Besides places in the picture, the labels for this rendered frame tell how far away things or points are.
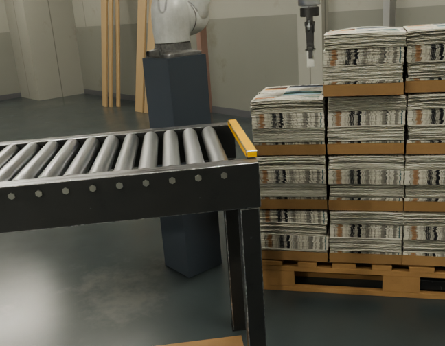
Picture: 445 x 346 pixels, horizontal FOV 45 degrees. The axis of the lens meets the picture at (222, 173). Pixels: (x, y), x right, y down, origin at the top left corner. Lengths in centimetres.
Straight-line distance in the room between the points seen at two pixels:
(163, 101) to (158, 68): 14
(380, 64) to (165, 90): 87
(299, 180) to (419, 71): 60
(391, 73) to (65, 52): 780
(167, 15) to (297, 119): 69
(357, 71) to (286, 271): 88
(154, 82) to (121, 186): 107
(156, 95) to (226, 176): 108
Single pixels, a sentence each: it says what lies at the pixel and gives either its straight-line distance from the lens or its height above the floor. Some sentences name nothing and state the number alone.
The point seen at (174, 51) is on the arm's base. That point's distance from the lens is 230.
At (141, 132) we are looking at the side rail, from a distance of 182.
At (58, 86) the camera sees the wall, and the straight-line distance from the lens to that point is 939.
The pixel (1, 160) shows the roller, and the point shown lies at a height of 79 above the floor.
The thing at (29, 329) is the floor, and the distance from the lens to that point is 237.
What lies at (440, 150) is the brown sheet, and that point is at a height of 62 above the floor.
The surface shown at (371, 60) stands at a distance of 204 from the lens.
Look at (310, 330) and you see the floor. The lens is 212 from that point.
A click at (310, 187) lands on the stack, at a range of 217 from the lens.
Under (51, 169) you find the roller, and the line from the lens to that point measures 149.
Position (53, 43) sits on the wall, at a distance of 936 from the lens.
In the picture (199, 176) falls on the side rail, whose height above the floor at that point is 78.
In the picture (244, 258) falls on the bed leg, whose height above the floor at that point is 54.
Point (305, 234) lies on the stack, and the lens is 225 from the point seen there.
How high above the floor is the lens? 117
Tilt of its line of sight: 17 degrees down
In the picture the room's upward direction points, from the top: 4 degrees counter-clockwise
